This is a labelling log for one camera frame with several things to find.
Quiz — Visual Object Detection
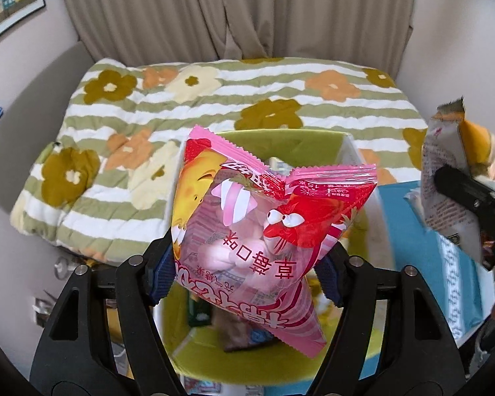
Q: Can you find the beige curtain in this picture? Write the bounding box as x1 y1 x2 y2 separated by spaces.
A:
58 0 417 79

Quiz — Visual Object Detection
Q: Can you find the pink marshmallow snack packet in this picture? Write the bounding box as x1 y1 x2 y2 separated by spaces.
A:
170 124 378 359

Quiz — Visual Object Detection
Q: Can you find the grey brown snack packet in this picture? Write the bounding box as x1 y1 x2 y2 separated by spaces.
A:
212 309 285 353

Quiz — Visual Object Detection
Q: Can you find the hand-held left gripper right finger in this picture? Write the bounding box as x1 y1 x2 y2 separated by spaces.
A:
309 243 467 396

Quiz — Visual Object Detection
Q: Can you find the teal patterned table cloth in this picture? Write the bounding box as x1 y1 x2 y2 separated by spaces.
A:
379 181 495 339

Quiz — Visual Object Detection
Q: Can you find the green snack packet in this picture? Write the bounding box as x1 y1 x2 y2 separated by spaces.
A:
187 293 213 326

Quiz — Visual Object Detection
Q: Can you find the orange grey snack packet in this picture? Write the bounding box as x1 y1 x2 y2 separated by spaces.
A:
420 97 495 273

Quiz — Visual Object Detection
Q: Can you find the green striped floral blanket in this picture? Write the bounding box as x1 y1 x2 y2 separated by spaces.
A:
10 55 432 265

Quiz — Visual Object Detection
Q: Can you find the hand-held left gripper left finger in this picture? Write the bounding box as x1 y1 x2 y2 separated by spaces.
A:
30 237 188 396

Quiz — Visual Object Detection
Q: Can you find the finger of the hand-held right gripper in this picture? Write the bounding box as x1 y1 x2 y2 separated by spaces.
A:
434 164 495 236

